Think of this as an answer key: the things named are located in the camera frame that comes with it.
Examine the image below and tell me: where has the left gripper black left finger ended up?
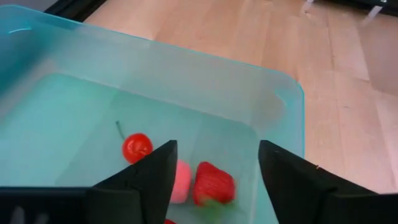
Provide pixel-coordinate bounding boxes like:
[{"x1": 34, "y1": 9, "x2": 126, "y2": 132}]
[{"x1": 84, "y1": 139, "x2": 179, "y2": 224}]

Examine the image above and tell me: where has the black metal table frame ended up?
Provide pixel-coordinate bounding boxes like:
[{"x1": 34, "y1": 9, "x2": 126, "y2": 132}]
[{"x1": 43, "y1": 0, "x2": 109, "y2": 23}]

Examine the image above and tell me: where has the red cherry with stem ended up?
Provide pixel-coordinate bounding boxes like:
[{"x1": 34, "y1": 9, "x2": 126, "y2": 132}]
[{"x1": 115, "y1": 120, "x2": 154, "y2": 165}]

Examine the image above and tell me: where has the pink round fruit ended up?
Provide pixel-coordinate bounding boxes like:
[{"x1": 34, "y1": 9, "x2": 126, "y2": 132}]
[{"x1": 170, "y1": 159, "x2": 193, "y2": 205}]

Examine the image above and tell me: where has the teal plastic tupperware container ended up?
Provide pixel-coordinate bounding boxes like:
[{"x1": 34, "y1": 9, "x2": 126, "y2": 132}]
[{"x1": 0, "y1": 4, "x2": 306, "y2": 224}]

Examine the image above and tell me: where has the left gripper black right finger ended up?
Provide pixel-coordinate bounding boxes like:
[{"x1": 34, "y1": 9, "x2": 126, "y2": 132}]
[{"x1": 257, "y1": 139, "x2": 380, "y2": 224}]

